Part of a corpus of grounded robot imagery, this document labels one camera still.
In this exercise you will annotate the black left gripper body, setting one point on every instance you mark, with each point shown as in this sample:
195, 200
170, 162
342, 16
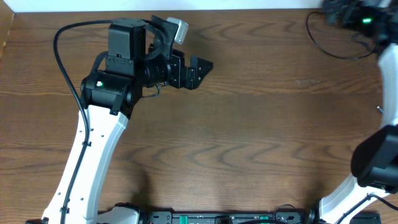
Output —
180, 71

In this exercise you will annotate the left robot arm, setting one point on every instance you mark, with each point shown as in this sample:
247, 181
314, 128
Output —
140, 55

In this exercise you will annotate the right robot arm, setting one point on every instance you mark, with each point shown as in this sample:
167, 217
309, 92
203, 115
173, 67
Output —
373, 173

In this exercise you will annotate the cardboard box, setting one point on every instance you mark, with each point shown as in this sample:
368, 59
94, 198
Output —
6, 19

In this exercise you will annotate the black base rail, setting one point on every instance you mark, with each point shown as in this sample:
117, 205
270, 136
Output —
284, 215

